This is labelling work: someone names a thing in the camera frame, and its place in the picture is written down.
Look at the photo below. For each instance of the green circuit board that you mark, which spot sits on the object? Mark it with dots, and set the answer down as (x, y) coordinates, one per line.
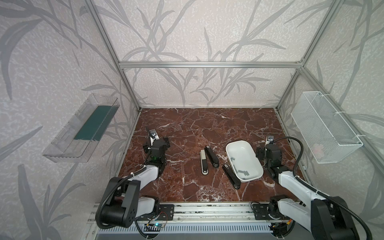
(155, 226)

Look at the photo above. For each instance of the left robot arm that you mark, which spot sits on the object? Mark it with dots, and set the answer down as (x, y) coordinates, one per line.
(121, 203)

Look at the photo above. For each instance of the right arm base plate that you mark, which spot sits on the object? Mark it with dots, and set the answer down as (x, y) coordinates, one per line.
(268, 212)

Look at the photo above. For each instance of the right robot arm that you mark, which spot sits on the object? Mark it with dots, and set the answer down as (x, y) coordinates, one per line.
(325, 217)

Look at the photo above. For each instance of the white wire mesh basket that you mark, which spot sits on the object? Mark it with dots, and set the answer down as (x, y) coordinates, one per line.
(326, 132)

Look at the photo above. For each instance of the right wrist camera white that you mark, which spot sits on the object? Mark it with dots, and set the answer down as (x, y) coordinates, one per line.
(269, 139)

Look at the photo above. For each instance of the white plastic tray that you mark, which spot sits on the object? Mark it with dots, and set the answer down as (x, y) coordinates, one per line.
(242, 157)

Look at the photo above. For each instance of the aluminium front rail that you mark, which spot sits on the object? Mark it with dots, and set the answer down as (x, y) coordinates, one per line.
(207, 212)

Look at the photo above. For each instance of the staple strips in tray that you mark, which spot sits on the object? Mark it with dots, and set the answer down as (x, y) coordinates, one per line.
(244, 172)

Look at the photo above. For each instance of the clear plastic wall bin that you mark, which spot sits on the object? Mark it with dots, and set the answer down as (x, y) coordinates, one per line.
(79, 138)

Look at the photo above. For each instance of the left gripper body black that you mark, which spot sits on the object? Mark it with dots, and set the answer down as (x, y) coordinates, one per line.
(147, 147)

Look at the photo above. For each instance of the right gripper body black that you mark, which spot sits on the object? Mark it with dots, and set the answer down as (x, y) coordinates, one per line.
(260, 153)

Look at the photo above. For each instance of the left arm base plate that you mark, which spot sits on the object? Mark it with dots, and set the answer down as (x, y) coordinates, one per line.
(163, 212)

